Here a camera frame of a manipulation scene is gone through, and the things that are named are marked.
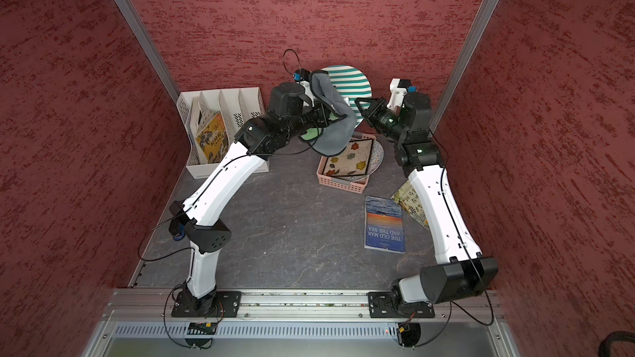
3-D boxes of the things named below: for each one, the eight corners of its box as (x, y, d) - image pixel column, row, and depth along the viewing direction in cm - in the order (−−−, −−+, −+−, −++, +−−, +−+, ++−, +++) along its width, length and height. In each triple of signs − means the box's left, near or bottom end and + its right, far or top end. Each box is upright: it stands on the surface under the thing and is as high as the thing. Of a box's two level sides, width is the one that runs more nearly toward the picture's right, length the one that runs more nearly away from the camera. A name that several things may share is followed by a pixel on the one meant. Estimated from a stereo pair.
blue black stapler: (174, 241, 89) (166, 236, 84) (177, 226, 93) (170, 220, 88) (183, 240, 89) (176, 234, 85) (186, 224, 93) (179, 218, 89)
